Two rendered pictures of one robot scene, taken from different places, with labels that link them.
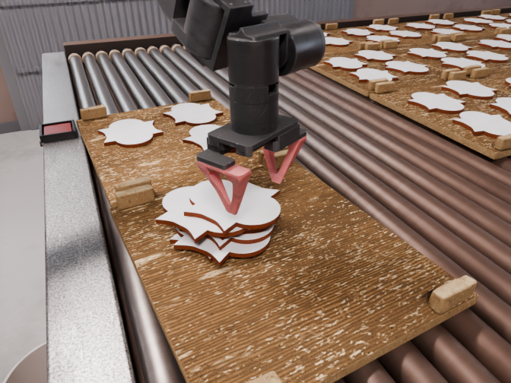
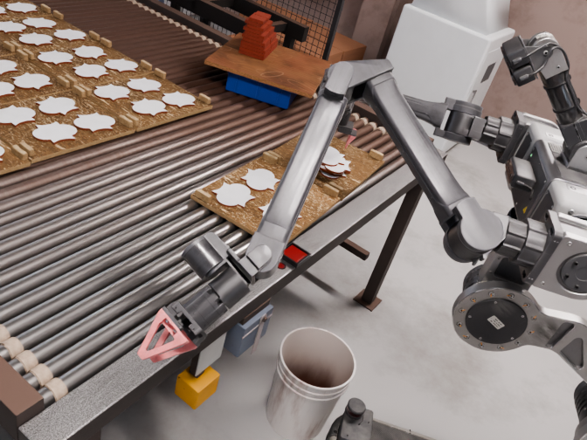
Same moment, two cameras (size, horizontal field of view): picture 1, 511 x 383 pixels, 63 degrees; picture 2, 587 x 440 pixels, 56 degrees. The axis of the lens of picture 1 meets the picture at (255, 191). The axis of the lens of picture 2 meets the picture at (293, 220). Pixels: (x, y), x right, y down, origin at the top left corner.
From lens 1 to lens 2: 238 cm
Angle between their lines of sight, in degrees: 99
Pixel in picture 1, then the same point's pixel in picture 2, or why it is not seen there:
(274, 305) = (348, 156)
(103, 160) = (314, 213)
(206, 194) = (331, 161)
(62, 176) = (330, 230)
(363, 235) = not seen: hidden behind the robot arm
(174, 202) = (339, 168)
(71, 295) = (376, 197)
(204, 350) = (370, 165)
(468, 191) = (245, 120)
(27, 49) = not seen: outside the picture
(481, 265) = (293, 126)
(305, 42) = not seen: hidden behind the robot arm
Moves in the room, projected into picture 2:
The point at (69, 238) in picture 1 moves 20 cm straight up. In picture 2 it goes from (360, 208) to (377, 161)
